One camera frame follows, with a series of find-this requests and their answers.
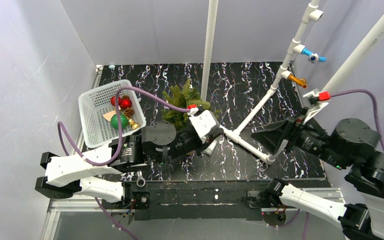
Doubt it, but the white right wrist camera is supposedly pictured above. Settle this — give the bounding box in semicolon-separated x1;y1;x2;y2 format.
303;88;331;124

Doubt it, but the black front mounting rail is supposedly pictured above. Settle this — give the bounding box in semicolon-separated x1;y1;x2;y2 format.
92;179;281;222

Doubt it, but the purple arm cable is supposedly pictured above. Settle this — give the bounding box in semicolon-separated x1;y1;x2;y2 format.
274;88;384;240
57;86;200;240

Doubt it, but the small green christmas tree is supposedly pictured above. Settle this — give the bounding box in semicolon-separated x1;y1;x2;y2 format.
162;78;221;131

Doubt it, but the red bauble ornament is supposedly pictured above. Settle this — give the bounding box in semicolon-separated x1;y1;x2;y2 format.
110;96;122;106
119;97;133;110

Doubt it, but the brown pine cone ornament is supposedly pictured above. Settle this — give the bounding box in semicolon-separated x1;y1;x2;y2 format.
123;107;135;118

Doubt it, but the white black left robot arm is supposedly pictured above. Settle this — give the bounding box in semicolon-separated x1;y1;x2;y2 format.
34;121;223;203

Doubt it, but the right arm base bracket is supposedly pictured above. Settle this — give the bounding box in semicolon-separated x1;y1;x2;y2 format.
245;190;287;228

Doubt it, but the white plastic basket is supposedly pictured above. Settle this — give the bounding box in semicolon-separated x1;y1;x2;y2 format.
78;79;132;149

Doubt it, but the silver combination wrench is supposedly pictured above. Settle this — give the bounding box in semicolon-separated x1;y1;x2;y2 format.
136;171;146;188

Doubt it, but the white PVC pipe frame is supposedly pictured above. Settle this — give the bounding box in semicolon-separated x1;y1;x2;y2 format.
200;0;384;166

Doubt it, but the gold bell ornament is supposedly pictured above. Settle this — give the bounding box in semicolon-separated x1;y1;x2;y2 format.
128;119;140;130

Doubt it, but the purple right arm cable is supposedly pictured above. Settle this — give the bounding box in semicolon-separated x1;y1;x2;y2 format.
274;88;384;240

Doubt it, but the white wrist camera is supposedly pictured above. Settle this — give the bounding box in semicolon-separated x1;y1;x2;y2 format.
303;88;331;124
187;106;224;144

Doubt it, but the orange brass tap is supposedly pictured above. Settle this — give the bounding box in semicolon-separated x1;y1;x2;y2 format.
287;73;308;89

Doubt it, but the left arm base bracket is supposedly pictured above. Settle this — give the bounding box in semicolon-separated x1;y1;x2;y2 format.
112;183;150;225

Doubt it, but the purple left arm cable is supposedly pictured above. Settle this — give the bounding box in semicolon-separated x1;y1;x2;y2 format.
57;86;200;240

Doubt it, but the green glitter bauble ornament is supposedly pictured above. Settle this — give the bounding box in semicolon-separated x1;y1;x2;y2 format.
110;113;130;131

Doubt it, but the blue tap valve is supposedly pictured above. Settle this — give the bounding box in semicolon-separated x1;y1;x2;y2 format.
301;48;327;64

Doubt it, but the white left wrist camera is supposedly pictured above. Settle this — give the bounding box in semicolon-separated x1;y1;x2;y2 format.
187;106;224;144

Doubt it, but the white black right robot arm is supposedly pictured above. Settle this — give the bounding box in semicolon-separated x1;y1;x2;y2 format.
251;109;384;240

